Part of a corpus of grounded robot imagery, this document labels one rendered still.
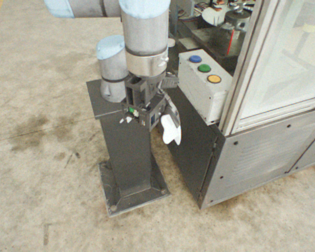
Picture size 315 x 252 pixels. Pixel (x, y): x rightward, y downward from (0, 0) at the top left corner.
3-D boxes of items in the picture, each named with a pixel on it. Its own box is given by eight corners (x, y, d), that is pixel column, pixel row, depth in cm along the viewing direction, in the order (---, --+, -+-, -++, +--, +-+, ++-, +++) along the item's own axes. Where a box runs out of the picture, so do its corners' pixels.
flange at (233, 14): (248, 22, 97) (250, 16, 95) (223, 19, 100) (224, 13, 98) (250, 13, 104) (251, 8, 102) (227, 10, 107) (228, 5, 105)
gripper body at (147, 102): (122, 121, 49) (114, 75, 40) (143, 100, 54) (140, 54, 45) (151, 134, 46) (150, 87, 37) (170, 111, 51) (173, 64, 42)
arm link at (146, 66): (139, 33, 42) (178, 43, 39) (141, 55, 45) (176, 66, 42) (115, 50, 37) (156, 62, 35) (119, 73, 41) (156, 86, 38)
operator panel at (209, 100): (231, 118, 84) (242, 86, 73) (207, 125, 81) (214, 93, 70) (197, 79, 102) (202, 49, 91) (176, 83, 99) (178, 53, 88)
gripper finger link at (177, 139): (168, 157, 51) (148, 127, 48) (179, 140, 55) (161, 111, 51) (178, 157, 49) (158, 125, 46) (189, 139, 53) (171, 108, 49)
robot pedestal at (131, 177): (109, 216, 132) (76, 135, 78) (98, 164, 158) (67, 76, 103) (170, 195, 142) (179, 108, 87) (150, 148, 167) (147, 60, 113)
